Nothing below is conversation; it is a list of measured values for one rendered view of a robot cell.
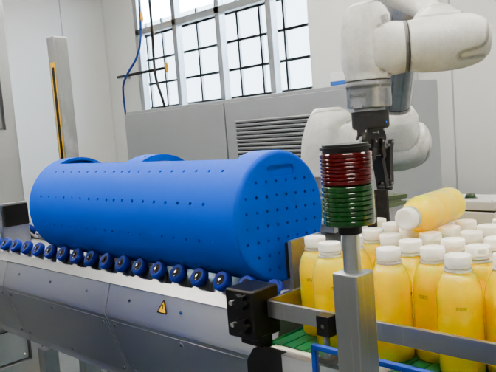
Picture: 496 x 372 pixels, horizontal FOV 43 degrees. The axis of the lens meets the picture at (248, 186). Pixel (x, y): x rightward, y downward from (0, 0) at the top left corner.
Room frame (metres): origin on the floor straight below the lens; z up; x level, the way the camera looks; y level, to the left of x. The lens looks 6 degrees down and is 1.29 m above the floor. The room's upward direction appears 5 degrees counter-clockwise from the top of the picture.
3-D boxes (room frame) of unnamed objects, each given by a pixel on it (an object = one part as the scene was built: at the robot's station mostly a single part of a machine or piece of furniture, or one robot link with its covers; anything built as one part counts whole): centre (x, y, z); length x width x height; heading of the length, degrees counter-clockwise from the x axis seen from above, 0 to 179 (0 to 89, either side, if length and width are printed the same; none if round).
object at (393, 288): (0.99, -0.22, 0.98); 0.07 x 0.07 x 0.16
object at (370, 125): (1.29, -0.26, 1.26); 0.08 x 0.07 x 0.09; 135
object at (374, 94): (1.29, -0.26, 1.33); 0.09 x 0.09 x 0.06
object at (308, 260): (1.14, -0.11, 0.98); 0.07 x 0.07 x 0.16
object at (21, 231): (2.24, 0.84, 1.00); 0.10 x 0.04 x 0.15; 135
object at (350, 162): (0.77, -0.12, 1.23); 0.06 x 0.06 x 0.04
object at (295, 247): (1.30, -0.10, 0.99); 0.10 x 0.02 x 0.12; 135
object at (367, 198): (0.77, -0.12, 1.18); 0.06 x 0.06 x 0.05
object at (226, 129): (3.86, -0.08, 0.72); 2.15 x 0.54 x 1.45; 43
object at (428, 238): (1.09, -0.31, 1.07); 0.04 x 0.04 x 0.02
